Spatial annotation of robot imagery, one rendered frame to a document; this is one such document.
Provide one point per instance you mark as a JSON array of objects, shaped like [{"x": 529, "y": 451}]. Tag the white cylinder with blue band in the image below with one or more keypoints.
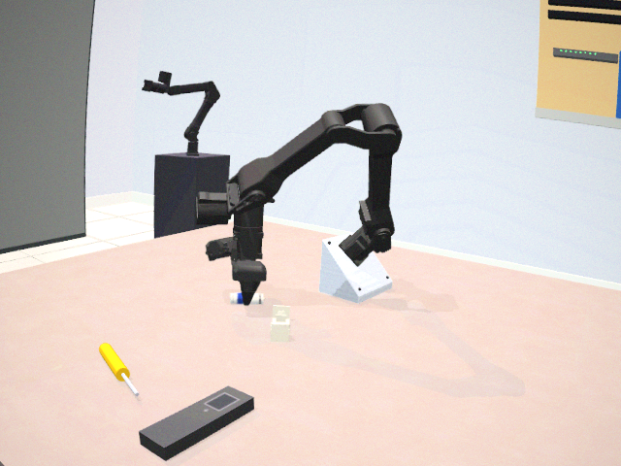
[{"x": 257, "y": 299}]

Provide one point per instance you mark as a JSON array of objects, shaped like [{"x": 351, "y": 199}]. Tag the yellow-handled screwdriver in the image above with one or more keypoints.
[{"x": 116, "y": 365}]

